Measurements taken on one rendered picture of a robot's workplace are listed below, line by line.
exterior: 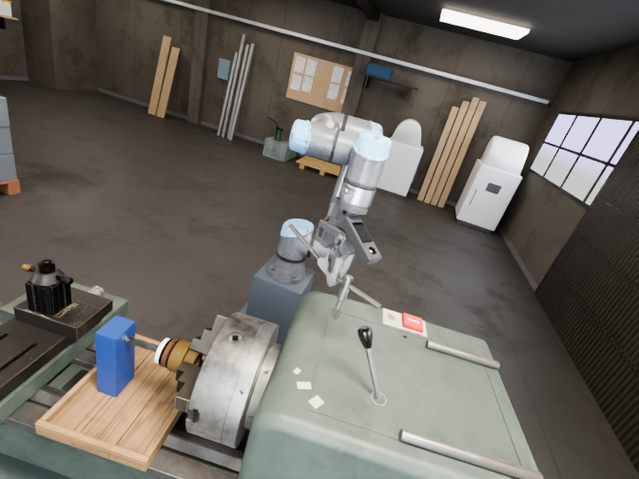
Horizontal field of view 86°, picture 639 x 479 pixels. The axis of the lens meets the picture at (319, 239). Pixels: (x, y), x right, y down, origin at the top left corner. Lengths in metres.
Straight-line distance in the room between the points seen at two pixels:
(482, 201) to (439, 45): 3.10
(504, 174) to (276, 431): 6.39
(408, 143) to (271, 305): 5.98
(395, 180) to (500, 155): 1.89
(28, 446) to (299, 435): 0.83
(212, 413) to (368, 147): 0.67
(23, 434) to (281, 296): 0.82
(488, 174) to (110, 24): 9.10
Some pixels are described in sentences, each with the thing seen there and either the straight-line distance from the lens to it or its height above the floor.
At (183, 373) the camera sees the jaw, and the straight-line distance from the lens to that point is 0.99.
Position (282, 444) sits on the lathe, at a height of 1.20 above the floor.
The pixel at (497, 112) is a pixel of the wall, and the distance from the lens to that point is 7.93.
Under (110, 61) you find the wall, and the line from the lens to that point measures 10.86.
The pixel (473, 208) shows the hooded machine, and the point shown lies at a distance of 6.91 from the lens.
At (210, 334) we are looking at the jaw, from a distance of 1.00.
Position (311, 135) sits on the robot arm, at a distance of 0.82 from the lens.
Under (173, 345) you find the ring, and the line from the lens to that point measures 1.03.
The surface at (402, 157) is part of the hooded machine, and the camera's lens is 7.07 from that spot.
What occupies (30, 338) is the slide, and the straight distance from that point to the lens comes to 1.33.
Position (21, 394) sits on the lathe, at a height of 0.90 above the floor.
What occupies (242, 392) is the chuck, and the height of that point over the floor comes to 1.17.
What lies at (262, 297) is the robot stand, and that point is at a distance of 1.38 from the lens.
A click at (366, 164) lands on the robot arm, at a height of 1.71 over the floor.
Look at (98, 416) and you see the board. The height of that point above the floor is 0.89.
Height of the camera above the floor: 1.85
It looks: 25 degrees down
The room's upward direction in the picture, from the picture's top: 16 degrees clockwise
